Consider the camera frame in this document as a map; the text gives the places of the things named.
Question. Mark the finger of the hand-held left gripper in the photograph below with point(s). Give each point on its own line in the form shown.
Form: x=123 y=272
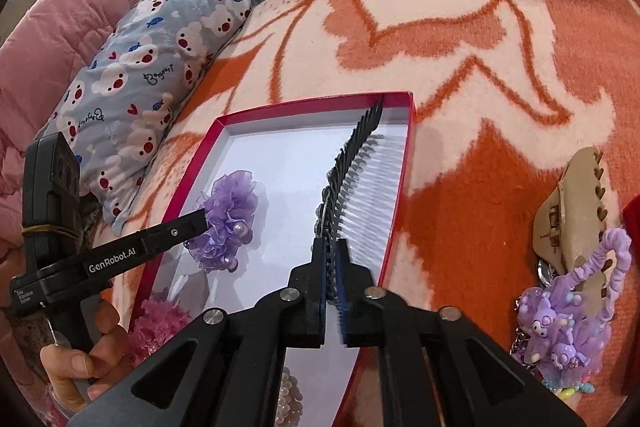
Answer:
x=175 y=232

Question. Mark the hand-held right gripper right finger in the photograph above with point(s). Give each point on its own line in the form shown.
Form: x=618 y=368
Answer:
x=343 y=287

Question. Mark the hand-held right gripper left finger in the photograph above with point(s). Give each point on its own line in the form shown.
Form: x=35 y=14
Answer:
x=320 y=267

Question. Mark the purple flower scrunchie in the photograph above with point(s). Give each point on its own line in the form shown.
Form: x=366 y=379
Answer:
x=230 y=212

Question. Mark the red cardboard box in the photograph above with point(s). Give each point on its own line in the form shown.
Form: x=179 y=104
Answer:
x=280 y=167

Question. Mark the black hair comb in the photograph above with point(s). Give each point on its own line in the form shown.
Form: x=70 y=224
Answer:
x=350 y=157

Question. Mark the beige claw hair clip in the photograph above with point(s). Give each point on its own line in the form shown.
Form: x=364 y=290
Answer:
x=570 y=202

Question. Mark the person's left hand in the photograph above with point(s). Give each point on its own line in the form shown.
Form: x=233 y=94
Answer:
x=75 y=367

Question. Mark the pink flower scrunchie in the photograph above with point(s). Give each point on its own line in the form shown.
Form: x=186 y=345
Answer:
x=155 y=327

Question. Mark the white pearl hair piece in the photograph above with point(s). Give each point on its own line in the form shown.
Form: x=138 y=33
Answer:
x=290 y=394

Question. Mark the blue bear print pillow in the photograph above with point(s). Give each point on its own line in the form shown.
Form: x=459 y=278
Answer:
x=140 y=72

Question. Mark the orange and white blanket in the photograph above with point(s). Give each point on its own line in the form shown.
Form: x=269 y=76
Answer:
x=475 y=57

